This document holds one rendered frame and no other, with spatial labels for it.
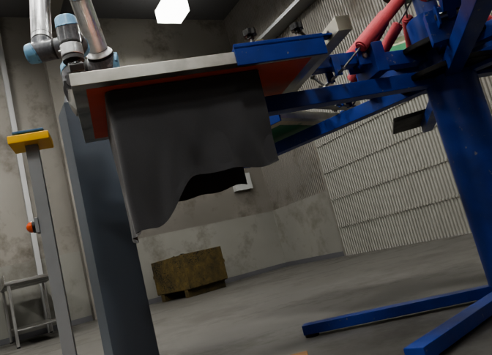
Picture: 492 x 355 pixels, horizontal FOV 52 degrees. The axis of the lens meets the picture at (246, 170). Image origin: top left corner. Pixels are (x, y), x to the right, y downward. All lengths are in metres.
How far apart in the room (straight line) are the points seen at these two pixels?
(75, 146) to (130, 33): 7.90
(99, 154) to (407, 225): 5.53
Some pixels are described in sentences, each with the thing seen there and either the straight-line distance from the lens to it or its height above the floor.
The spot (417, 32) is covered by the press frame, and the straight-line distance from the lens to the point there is 2.23.
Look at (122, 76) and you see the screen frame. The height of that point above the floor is 0.96.
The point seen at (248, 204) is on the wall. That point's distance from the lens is 9.70.
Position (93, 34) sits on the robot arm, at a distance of 2.33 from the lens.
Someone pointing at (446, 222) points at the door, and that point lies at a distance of 6.80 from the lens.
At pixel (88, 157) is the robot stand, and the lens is 2.24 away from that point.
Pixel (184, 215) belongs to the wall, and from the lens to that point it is 9.14.
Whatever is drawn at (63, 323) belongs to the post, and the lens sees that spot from 1.79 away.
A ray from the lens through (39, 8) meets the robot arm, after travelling 2.14.
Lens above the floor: 0.39
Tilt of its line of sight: 9 degrees up
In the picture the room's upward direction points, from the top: 14 degrees counter-clockwise
